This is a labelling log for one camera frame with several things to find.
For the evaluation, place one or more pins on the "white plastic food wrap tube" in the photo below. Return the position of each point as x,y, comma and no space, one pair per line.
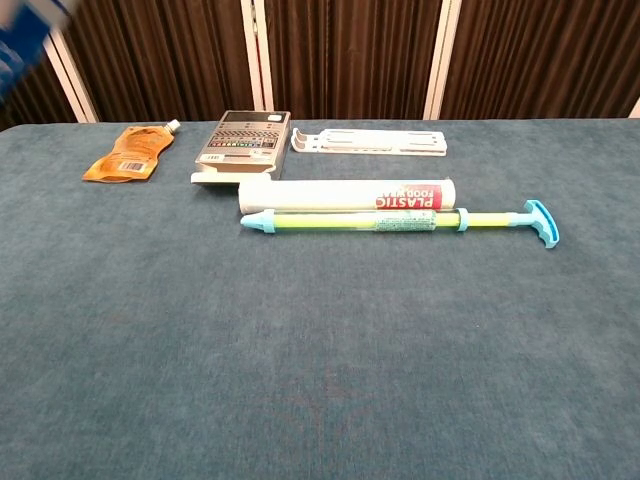
325,195

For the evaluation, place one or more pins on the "blue yellow water pump toy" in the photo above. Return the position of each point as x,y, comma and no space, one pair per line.
325,220

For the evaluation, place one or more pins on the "blue felt table cover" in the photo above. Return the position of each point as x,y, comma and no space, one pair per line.
320,380

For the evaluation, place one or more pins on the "grey printed cardboard box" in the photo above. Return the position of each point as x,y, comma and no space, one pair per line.
245,145

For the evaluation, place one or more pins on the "blue white toothpaste box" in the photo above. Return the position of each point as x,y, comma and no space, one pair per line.
20,45

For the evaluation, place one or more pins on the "orange spout pouch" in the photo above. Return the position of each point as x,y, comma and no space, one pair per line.
130,155

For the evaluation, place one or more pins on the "dark brown curtain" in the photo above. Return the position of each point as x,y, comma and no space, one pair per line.
350,50

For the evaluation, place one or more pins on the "white partition frame post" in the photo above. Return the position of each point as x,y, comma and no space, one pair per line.
636,111
257,60
440,65
75,85

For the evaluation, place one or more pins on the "white plastic folding stand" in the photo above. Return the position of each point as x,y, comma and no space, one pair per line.
375,142

